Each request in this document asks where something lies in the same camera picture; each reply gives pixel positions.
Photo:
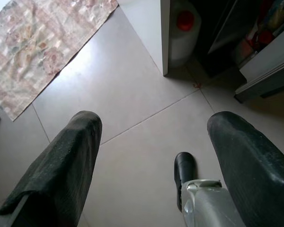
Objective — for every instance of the pink patterned floor mat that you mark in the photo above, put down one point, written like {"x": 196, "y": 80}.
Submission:
{"x": 38, "y": 47}

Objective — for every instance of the refrigerator door with shelves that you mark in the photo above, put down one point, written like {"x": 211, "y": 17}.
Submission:
{"x": 269, "y": 61}

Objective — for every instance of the open refrigerator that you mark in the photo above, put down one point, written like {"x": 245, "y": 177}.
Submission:
{"x": 217, "y": 35}

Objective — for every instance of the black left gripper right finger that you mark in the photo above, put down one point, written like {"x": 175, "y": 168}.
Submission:
{"x": 255, "y": 170}

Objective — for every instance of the yellow blue packet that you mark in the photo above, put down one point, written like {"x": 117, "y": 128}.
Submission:
{"x": 278, "y": 14}

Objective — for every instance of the black robot foot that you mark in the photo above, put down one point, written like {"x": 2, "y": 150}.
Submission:
{"x": 185, "y": 170}

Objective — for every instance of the red capped bottle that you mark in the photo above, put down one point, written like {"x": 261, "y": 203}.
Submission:
{"x": 265, "y": 36}

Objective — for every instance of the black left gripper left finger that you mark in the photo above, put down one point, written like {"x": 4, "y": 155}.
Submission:
{"x": 61, "y": 165}

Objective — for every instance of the white jug red cap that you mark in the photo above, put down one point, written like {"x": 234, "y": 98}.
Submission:
{"x": 184, "y": 35}

